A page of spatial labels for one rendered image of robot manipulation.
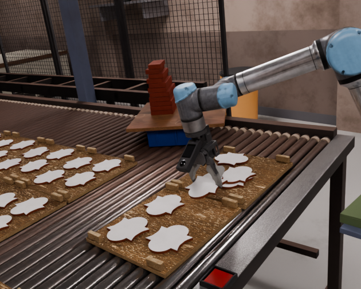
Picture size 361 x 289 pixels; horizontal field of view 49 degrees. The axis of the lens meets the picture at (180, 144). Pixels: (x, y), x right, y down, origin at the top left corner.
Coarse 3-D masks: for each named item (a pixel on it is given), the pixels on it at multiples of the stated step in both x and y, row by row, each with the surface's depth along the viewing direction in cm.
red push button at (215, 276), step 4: (212, 272) 110; (216, 272) 110; (220, 272) 110; (224, 272) 110; (208, 276) 109; (212, 276) 109; (216, 276) 109; (220, 276) 108; (224, 276) 108; (228, 276) 108; (232, 276) 108; (204, 280) 108; (208, 280) 107; (212, 280) 107; (216, 280) 107; (220, 280) 107; (224, 280) 107; (228, 280) 107; (216, 284) 106; (220, 284) 106; (224, 284) 105
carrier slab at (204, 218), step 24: (168, 192) 156; (120, 216) 143; (144, 216) 141; (168, 216) 139; (192, 216) 138; (216, 216) 136; (144, 240) 127; (192, 240) 124; (144, 264) 116; (168, 264) 115
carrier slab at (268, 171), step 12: (252, 156) 180; (204, 168) 174; (228, 168) 171; (252, 168) 168; (264, 168) 167; (276, 168) 166; (288, 168) 167; (180, 180) 165; (252, 180) 158; (264, 180) 157; (276, 180) 159; (228, 192) 151; (240, 192) 150; (252, 192) 149; (240, 204) 142
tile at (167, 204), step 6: (156, 198) 150; (162, 198) 150; (168, 198) 149; (174, 198) 149; (180, 198) 148; (150, 204) 147; (156, 204) 146; (162, 204) 146; (168, 204) 145; (174, 204) 145; (180, 204) 144; (150, 210) 142; (156, 210) 142; (162, 210) 142; (168, 210) 141; (174, 210) 142; (156, 216) 140
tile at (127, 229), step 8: (120, 224) 136; (128, 224) 135; (136, 224) 135; (144, 224) 134; (112, 232) 132; (120, 232) 131; (128, 232) 131; (136, 232) 130; (144, 232) 131; (112, 240) 128; (120, 240) 127; (128, 240) 128
